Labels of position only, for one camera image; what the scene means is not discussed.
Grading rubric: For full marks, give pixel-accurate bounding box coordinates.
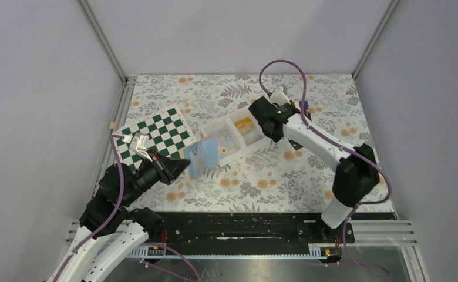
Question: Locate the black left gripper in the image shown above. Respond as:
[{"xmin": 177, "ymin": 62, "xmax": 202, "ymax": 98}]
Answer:
[{"xmin": 123, "ymin": 148, "xmax": 192, "ymax": 205}]

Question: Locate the beige leather card holder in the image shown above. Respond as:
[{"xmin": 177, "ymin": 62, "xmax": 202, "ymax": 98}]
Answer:
[{"xmin": 179, "ymin": 134, "xmax": 230, "ymax": 182}]

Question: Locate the dark grey credit card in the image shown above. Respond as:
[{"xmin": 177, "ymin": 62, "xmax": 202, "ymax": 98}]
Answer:
[{"xmin": 288, "ymin": 139, "xmax": 303, "ymax": 151}]

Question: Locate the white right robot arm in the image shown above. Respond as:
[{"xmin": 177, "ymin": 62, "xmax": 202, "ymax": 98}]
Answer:
[{"xmin": 248, "ymin": 87, "xmax": 379, "ymax": 242}]

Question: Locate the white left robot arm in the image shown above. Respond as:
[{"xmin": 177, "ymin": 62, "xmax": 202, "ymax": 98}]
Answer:
[{"xmin": 48, "ymin": 149, "xmax": 191, "ymax": 281}]

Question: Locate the orange gold card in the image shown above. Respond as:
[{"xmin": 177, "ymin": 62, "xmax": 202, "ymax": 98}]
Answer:
[{"xmin": 234, "ymin": 117, "xmax": 255, "ymax": 136}]

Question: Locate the green and white chessboard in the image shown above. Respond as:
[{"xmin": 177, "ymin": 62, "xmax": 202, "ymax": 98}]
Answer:
[{"xmin": 114, "ymin": 106, "xmax": 195, "ymax": 158}]

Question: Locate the white two-compartment plastic bin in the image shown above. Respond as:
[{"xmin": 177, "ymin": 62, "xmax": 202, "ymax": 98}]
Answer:
[{"xmin": 201, "ymin": 106, "xmax": 271, "ymax": 166}]

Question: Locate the green white purple toy block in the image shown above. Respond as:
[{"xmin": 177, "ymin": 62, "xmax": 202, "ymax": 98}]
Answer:
[{"xmin": 298, "ymin": 100, "xmax": 309, "ymax": 115}]

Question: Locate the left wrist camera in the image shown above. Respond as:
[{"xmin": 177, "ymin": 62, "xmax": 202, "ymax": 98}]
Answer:
[{"xmin": 123, "ymin": 132, "xmax": 152, "ymax": 162}]

